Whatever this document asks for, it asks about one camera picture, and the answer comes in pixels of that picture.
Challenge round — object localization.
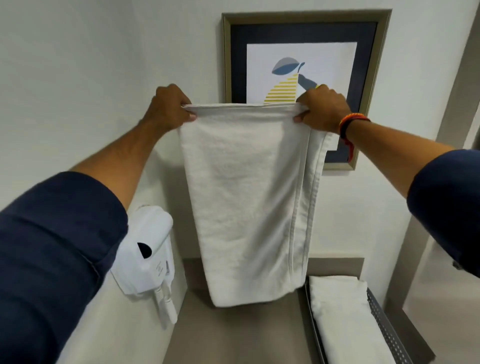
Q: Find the framed pear picture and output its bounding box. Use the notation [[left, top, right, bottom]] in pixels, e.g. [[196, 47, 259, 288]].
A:
[[221, 10, 393, 171]]

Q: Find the grey door frame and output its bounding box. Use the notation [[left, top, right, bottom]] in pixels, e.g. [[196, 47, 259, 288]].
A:
[[383, 0, 480, 312]]

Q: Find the person's right forearm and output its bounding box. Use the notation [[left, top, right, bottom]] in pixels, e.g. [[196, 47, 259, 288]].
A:
[[339, 118, 480, 279]]

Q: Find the grey perforated metal tray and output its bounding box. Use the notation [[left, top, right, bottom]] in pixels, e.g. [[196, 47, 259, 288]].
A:
[[304, 277, 414, 364]]

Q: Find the person's right hand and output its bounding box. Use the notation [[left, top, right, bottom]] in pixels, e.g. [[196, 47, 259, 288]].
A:
[[293, 84, 352, 133]]

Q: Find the white bath towel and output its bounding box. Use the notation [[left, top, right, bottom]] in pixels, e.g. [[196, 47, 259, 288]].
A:
[[178, 103, 334, 308]]

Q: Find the red orange thread wristband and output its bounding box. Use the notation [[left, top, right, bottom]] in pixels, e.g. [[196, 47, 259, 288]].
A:
[[338, 112, 371, 163]]

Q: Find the folded white towel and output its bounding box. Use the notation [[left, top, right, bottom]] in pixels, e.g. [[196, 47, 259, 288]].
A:
[[309, 275, 397, 364]]

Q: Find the person's left hand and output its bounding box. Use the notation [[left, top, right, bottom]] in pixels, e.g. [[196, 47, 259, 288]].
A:
[[143, 83, 198, 132]]

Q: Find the white wall hair dryer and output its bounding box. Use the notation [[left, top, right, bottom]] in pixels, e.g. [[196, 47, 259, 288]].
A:
[[110, 205, 178, 326]]

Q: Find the person's left forearm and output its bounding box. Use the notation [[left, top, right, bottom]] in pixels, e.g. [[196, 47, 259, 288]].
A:
[[0, 117, 174, 364]]

